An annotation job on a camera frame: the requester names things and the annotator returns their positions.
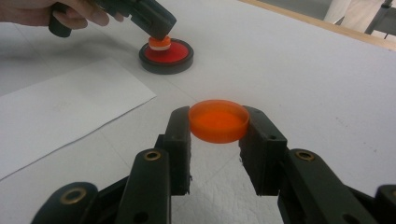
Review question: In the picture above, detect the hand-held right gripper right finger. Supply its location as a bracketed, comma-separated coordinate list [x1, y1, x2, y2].
[238, 105, 288, 197]

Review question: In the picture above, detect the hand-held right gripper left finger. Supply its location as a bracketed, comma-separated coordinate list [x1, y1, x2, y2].
[154, 105, 193, 196]

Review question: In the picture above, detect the orange stamp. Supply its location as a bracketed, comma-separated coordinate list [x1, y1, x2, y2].
[148, 35, 172, 51]

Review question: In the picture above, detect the red ink pad black case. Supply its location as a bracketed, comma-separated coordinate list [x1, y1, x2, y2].
[138, 37, 194, 76]

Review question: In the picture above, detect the orange round stamp cap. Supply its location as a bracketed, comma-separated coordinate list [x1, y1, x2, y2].
[188, 99, 250, 145]

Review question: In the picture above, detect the white table cover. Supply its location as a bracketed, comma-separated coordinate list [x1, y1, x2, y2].
[0, 0, 396, 224]

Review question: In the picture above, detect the white paper sheet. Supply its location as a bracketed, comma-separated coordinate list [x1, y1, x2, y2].
[0, 57, 157, 181]

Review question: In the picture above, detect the wooden table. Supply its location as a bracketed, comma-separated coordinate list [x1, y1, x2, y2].
[237, 0, 396, 52]

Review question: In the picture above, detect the grey metal stand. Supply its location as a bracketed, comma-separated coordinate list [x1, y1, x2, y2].
[363, 0, 396, 35]

